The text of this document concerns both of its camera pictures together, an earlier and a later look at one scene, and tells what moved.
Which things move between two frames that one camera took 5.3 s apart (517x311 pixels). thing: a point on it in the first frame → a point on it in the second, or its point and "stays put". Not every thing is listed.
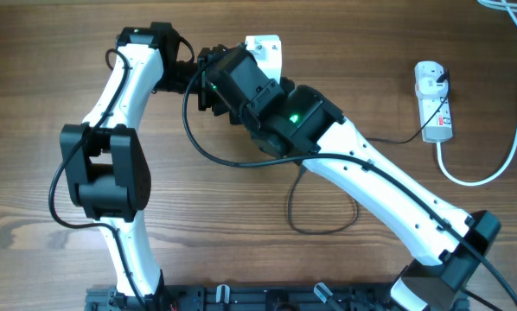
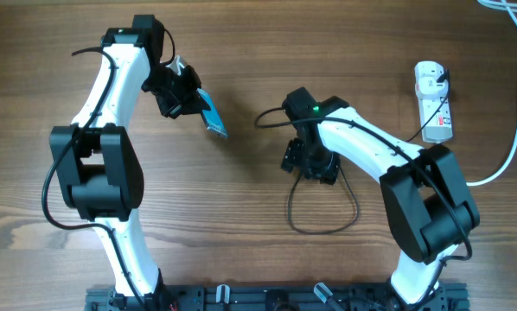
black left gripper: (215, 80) → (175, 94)
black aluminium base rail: (248, 297) stays put
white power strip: (434, 102) stays put
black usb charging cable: (443, 79) stays put
